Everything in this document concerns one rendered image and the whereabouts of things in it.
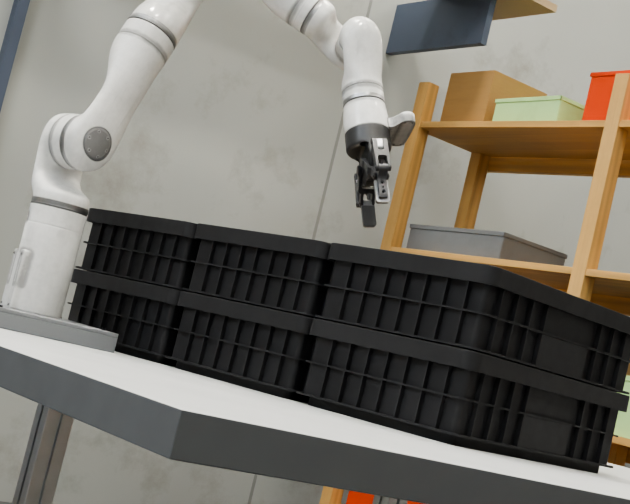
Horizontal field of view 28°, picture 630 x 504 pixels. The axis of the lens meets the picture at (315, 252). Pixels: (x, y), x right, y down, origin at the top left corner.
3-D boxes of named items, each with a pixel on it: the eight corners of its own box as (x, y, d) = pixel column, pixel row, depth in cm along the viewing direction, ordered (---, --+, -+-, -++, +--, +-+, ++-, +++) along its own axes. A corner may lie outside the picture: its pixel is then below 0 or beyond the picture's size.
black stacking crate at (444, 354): (453, 446, 155) (474, 351, 156) (287, 399, 176) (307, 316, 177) (617, 478, 183) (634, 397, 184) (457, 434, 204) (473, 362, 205)
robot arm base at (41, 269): (11, 308, 195) (39, 202, 197) (-3, 304, 203) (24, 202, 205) (67, 321, 200) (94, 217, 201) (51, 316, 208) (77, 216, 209)
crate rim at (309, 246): (321, 257, 178) (325, 241, 178) (189, 236, 199) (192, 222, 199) (485, 311, 206) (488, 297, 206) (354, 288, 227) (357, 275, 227)
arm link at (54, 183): (43, 105, 204) (16, 207, 203) (77, 107, 198) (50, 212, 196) (88, 121, 211) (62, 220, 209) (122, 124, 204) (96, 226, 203)
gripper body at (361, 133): (339, 142, 210) (344, 193, 206) (350, 117, 202) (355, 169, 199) (382, 142, 211) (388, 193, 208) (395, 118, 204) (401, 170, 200)
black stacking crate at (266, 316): (287, 399, 176) (307, 316, 177) (157, 363, 197) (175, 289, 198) (457, 434, 204) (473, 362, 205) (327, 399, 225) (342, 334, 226)
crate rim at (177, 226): (188, 236, 199) (192, 222, 199) (82, 219, 220) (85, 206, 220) (353, 288, 227) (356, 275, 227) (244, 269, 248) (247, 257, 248)
